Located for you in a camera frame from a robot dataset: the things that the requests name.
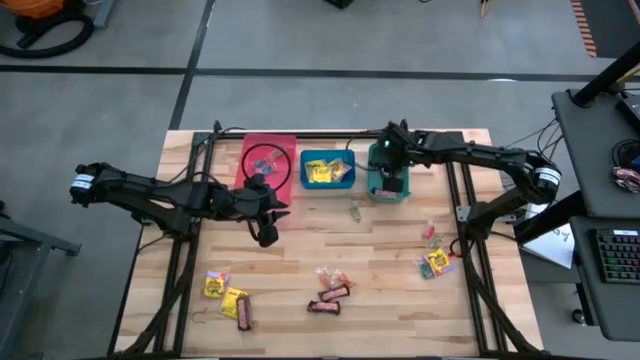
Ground pink plastic bin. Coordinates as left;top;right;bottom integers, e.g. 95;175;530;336
233;132;298;207

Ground black aluminium rig frame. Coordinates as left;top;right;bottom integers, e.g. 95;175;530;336
112;119;544;360

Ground blue plastic bin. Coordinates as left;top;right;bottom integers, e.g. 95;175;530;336
299;148;357;191

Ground black diagonal pole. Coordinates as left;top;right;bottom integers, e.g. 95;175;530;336
571;42;640;109
513;191;591;246

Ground orange shop vacuum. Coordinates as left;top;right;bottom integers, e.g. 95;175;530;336
4;0;67;21

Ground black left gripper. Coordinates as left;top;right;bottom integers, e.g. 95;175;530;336
227;173;293;249

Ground clear teal candy bag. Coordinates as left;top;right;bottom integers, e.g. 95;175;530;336
413;257;434;280

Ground dark floor mat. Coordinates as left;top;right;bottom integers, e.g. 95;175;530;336
579;0;640;59

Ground white paper sheet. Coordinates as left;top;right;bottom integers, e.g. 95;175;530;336
521;202;577;270

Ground black cables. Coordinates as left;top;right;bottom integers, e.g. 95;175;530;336
492;117;564;174

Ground grey metal cart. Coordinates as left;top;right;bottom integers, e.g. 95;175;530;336
0;199;83;360

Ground black backlit keyboard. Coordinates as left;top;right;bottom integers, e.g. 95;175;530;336
593;228;640;286

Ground orange black striped tape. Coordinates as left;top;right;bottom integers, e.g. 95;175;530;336
569;0;599;58

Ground green plastic bin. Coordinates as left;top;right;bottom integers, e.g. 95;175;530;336
367;142;412;204

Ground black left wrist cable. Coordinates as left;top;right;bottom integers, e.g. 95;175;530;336
240;142;293;193

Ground brown PayDay candy bar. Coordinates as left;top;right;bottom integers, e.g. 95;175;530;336
306;299;342;316
236;294;254;332
317;283;351;303

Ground grey post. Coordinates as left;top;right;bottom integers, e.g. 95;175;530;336
91;0;117;29

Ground coiled black cable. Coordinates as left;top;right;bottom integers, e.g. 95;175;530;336
610;138;640;170

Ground black vacuum hose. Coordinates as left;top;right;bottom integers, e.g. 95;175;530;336
0;8;96;60

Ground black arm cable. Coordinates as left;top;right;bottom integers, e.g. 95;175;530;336
167;124;247;185

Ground grey desk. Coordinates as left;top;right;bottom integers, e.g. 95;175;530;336
568;215;640;343
551;88;640;220

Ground candy pile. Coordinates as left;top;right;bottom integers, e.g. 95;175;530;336
611;166;640;195

